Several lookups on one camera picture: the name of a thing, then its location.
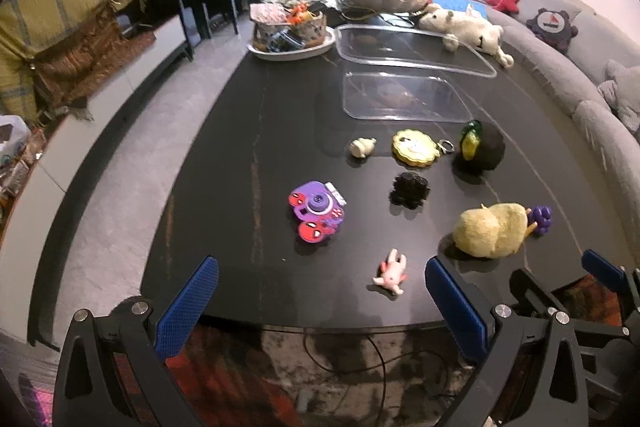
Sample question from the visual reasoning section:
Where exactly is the white plastic bag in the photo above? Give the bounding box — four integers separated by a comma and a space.
0, 114, 33, 168

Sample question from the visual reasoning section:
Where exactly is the white oval plate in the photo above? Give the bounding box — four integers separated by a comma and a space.
247, 27, 337, 62

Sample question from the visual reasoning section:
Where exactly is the white low cabinet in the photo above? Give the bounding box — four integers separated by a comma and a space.
0, 14, 193, 353

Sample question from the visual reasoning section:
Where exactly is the flat clear plastic tray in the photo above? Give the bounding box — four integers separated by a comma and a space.
334, 23, 498, 80

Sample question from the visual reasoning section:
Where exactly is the pink axolotl toy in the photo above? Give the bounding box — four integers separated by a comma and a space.
372, 248, 408, 297

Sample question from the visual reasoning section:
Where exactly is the patterned storage basket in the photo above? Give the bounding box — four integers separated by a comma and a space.
251, 9, 328, 52

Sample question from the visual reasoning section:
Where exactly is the pink patterned pouch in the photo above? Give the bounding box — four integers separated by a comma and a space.
249, 3, 288, 25

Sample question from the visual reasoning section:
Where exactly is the black floor cable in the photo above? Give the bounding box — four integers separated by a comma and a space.
300, 332, 451, 398

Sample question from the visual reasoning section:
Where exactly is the white sheep plush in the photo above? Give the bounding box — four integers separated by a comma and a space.
417, 3, 515, 68

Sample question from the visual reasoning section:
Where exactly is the black hair scrunchie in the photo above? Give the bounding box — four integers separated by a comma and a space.
389, 172, 431, 209

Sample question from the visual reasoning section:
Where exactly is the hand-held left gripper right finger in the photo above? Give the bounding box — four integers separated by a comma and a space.
424, 256, 591, 427

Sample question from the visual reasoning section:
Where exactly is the brown patterned cloth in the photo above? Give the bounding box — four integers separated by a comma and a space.
32, 2, 121, 122

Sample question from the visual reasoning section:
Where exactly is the clear plastic box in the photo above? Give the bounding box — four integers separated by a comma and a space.
341, 72, 473, 124

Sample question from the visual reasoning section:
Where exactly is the navy sailboat cushion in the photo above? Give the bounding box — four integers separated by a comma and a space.
525, 7, 580, 55

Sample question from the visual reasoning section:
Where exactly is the yellow cookie keychain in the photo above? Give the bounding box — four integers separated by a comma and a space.
391, 128, 456, 168

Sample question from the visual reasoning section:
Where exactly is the purple grape toy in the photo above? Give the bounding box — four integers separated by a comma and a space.
527, 205, 554, 238

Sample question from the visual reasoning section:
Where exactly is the grey curved sofa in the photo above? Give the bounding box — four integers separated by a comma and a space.
405, 0, 640, 258

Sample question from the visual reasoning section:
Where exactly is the dark patterned rug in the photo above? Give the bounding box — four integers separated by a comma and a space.
0, 277, 640, 427

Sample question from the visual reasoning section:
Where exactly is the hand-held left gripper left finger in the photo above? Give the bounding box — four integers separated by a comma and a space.
52, 256, 221, 427

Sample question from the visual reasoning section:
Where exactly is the purple toy camera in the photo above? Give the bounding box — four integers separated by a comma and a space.
289, 180, 347, 244

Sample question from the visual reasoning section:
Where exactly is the black marble desktop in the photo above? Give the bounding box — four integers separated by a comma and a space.
140, 7, 640, 333

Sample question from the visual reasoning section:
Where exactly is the small cream figurine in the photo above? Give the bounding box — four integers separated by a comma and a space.
348, 138, 376, 158

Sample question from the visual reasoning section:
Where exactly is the yellow chick plush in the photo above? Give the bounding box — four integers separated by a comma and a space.
453, 203, 530, 258

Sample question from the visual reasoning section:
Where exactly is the mallard duck plush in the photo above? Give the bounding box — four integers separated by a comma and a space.
452, 119, 507, 178

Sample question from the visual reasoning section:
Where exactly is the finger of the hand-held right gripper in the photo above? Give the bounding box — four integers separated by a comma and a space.
507, 267, 557, 322
581, 249, 640, 338

